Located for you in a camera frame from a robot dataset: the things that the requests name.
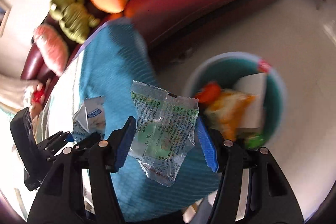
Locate clear green printed wrapper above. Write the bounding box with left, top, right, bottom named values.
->
left=129, top=81, right=199, bottom=187

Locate pink carrot plush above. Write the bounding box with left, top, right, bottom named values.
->
left=33, top=24, right=70, bottom=77

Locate brown monkey plush red shirt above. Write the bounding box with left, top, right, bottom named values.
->
left=25, top=79, right=51, bottom=120

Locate white blue wipes packet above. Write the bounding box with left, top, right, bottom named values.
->
left=72, top=97, right=106, bottom=142

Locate teal round trash bin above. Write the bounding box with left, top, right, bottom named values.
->
left=182, top=51, right=288, bottom=150

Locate patterned blue beige tablecloth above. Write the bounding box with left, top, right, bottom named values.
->
left=34, top=17, right=224, bottom=223

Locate white paper in bin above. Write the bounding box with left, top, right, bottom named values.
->
left=232, top=72, right=268, bottom=128

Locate green plush toy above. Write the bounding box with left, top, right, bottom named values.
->
left=49, top=0, right=100, bottom=44

